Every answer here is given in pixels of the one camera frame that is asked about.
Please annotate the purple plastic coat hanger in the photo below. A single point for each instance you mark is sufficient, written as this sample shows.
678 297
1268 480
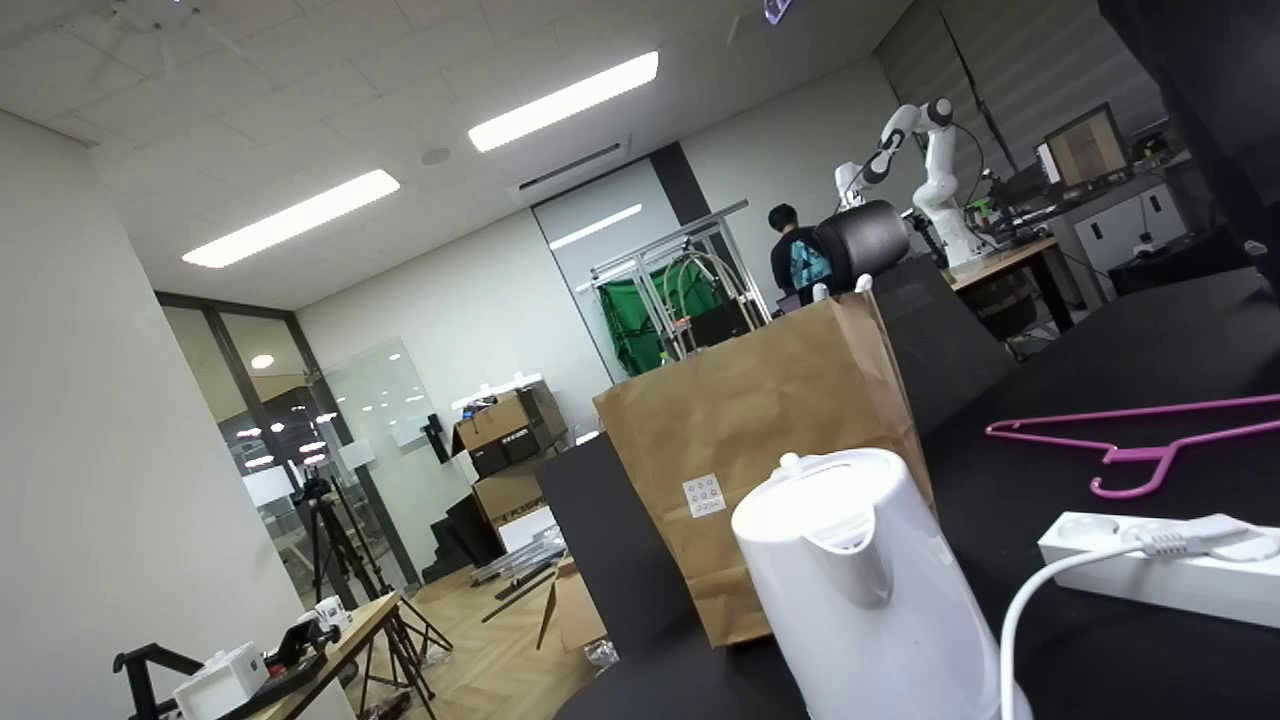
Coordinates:
777 8

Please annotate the black hanging garment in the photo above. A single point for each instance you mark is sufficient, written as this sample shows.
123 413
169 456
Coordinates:
1214 104

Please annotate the small cardboard box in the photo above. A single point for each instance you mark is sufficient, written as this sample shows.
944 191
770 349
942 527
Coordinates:
510 489

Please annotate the black camera tripod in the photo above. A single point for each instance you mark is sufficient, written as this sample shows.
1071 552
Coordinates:
326 534

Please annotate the green cloth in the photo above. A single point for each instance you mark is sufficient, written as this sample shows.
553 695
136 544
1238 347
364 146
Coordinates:
629 324

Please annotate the glass whiteboard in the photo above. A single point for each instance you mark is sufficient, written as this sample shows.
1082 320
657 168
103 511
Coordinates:
380 393

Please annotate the metal clothes rack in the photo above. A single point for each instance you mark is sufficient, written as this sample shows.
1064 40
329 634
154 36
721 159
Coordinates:
742 264

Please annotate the pink plastic coat hanger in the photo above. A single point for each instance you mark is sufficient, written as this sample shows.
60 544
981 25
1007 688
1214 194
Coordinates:
1131 460

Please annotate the computer monitor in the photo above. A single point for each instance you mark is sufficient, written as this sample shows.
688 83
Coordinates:
1082 149

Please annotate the white power strip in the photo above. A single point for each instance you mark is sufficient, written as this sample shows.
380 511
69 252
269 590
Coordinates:
1203 581

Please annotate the person in dark jacket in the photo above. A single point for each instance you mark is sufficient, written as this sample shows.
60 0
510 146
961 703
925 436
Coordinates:
803 263

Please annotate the white box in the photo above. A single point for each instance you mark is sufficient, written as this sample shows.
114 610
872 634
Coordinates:
221 683

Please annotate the ceiling light panel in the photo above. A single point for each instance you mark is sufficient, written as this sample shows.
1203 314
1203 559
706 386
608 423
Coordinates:
567 100
292 216

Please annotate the wooden desk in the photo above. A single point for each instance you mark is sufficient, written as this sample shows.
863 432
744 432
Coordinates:
1001 263

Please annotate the brown paper bag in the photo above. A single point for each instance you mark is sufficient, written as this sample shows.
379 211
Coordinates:
721 426

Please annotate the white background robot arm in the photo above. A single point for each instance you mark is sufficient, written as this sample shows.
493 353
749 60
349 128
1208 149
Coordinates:
942 172

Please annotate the white electric kettle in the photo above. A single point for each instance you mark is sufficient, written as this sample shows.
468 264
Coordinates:
864 600

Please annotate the wooden work table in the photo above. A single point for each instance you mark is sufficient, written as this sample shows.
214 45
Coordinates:
341 642

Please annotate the black divider panel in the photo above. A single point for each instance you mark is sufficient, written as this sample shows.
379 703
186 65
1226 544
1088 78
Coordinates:
942 347
605 544

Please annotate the black office chair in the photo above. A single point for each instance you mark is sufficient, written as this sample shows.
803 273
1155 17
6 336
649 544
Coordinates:
872 239

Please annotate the white cabinet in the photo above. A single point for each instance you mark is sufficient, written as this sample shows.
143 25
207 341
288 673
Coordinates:
1124 226

